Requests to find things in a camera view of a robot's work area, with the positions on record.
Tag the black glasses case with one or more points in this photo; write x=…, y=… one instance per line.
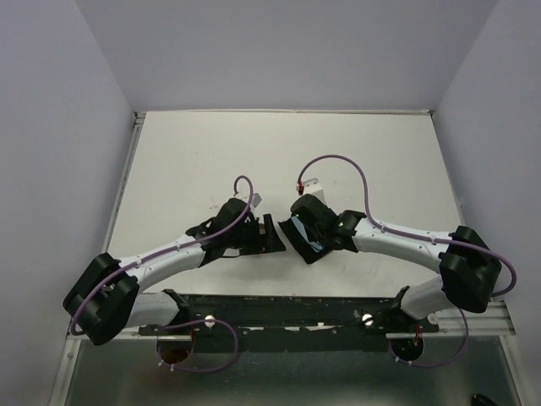
x=298, y=243

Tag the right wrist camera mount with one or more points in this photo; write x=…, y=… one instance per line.
x=311, y=187

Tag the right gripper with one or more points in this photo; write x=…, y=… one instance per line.
x=325, y=204

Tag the aluminium frame rail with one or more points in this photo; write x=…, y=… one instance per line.
x=494, y=322

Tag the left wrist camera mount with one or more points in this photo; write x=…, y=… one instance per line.
x=254, y=199

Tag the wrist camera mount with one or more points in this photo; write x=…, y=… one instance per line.
x=311, y=187
x=254, y=199

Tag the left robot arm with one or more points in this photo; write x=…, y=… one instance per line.
x=102, y=302

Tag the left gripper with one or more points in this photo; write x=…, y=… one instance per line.
x=274, y=244

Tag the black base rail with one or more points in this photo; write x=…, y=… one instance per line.
x=216, y=324

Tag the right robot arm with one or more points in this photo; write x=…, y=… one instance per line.
x=465, y=269

